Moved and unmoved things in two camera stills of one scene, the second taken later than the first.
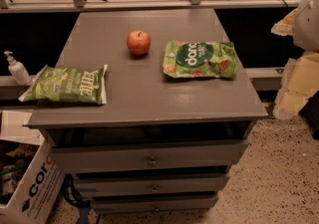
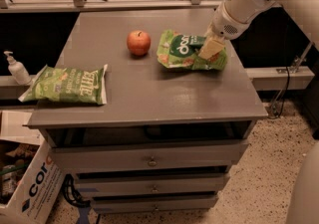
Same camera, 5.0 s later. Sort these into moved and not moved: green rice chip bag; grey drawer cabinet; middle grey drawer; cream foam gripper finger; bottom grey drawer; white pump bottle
Moved: cream foam gripper finger; green rice chip bag
Not moved: middle grey drawer; bottom grey drawer; white pump bottle; grey drawer cabinet
